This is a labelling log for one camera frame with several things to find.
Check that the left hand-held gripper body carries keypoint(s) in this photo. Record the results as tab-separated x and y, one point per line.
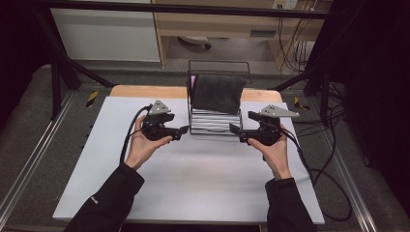
158	127

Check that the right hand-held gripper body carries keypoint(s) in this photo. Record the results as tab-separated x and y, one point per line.
267	130

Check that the dark grey towel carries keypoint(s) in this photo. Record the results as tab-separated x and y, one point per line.
217	93

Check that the person's left hand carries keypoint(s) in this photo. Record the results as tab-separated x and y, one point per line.
141	150

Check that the person's right hand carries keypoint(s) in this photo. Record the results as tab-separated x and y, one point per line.
274	158

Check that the wooden table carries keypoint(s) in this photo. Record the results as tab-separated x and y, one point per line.
145	92

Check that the white table board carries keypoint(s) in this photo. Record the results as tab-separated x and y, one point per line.
199	190

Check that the black metal stand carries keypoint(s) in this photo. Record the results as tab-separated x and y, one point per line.
59	71
317	82

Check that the yellow black tape marker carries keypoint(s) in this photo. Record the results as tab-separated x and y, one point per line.
92	99

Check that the office chair base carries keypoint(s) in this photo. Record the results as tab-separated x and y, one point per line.
195	40

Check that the light wooden desk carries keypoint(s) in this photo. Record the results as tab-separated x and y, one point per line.
225	24

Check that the white cabinet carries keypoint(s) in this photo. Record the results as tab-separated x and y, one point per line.
103	35

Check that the black metal crossbar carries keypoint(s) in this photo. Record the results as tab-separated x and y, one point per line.
180	8

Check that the white power strip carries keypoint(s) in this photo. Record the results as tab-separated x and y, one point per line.
285	4

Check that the black curtain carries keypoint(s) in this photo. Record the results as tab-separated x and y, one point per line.
380	96
16	58

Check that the aluminium floor rail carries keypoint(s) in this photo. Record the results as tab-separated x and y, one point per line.
35	154
351	183

